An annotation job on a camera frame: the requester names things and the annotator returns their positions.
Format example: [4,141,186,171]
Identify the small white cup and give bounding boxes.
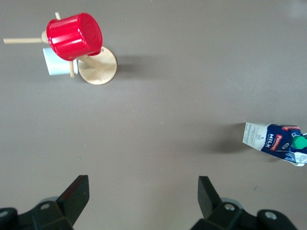
[42,46,79,76]

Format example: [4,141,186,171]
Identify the blue and white milk carton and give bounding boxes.
[242,122,307,167]

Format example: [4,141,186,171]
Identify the wooden mug tree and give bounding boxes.
[3,11,118,86]

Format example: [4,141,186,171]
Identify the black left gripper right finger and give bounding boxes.
[190,176,298,230]

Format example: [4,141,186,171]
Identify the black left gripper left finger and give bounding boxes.
[0,174,90,230]

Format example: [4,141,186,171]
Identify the red plastic cup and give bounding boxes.
[46,12,104,61]

